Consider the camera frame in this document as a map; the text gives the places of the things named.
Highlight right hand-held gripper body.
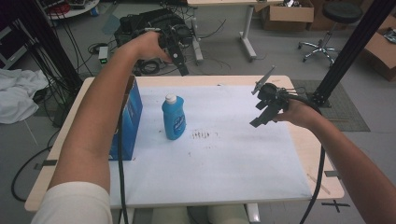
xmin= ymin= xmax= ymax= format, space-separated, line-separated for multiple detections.
xmin=251 ymin=65 xmax=294 ymax=116

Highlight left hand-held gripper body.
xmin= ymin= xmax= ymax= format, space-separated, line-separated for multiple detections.
xmin=143 ymin=24 xmax=190 ymax=52

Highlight blue bottle with white cap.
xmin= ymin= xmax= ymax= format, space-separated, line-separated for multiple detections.
xmin=161 ymin=92 xmax=188 ymax=141

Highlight blue cardboard box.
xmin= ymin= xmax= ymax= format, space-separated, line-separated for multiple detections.
xmin=108 ymin=75 xmax=144 ymax=161

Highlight person's left hand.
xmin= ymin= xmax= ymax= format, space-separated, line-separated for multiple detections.
xmin=134 ymin=31 xmax=173 ymax=64

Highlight person's right hand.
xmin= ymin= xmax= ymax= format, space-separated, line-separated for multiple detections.
xmin=273 ymin=99 xmax=318 ymax=129

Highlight black equipment bag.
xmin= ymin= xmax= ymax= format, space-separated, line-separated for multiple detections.
xmin=113 ymin=7 xmax=196 ymax=49

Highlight light wooden table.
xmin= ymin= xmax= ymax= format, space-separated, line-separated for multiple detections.
xmin=24 ymin=75 xmax=346 ymax=213

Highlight white table mat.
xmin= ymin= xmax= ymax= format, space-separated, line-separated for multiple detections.
xmin=108 ymin=85 xmax=313 ymax=209

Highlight white-legged desk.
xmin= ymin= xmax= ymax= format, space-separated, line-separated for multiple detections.
xmin=186 ymin=0 xmax=285 ymax=66

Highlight white power adapter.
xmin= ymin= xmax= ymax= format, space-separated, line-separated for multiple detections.
xmin=97 ymin=45 xmax=109 ymax=65

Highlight grey floor mat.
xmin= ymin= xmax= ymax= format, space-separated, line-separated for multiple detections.
xmin=290 ymin=78 xmax=372 ymax=133

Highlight open cardboard box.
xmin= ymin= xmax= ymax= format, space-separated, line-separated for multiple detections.
xmin=261 ymin=0 xmax=316 ymax=33

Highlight black metal stand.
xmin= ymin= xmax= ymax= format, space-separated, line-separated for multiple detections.
xmin=310 ymin=0 xmax=396 ymax=108

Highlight round white table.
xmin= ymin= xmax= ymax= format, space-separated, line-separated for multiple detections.
xmin=39 ymin=0 xmax=101 ymax=21

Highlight black round stool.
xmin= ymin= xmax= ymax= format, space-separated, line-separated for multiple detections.
xmin=297 ymin=1 xmax=364 ymax=68

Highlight black tape cross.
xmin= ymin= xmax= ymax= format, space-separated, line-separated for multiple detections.
xmin=320 ymin=199 xmax=351 ymax=214

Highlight large cardboard box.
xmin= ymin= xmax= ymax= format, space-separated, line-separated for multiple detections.
xmin=360 ymin=15 xmax=396 ymax=83

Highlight white cloth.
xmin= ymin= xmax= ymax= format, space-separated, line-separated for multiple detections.
xmin=0 ymin=67 xmax=50 ymax=126

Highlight white shirt sleeve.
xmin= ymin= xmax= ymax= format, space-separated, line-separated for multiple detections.
xmin=30 ymin=181 xmax=114 ymax=224

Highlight coiled black cable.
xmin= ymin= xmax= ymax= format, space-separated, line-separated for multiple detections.
xmin=135 ymin=58 xmax=162 ymax=77

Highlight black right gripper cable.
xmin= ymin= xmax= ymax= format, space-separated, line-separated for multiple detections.
xmin=288 ymin=92 xmax=327 ymax=224

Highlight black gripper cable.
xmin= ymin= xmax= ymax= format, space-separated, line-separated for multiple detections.
xmin=116 ymin=106 xmax=131 ymax=224
xmin=288 ymin=92 xmax=327 ymax=224

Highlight black stand with cables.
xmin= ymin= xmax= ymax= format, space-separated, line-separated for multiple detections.
xmin=18 ymin=0 xmax=84 ymax=96

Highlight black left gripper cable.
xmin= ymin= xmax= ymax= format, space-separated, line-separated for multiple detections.
xmin=116 ymin=106 xmax=131 ymax=224

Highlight black floor cable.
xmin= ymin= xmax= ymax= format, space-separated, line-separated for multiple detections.
xmin=10 ymin=145 xmax=53 ymax=203

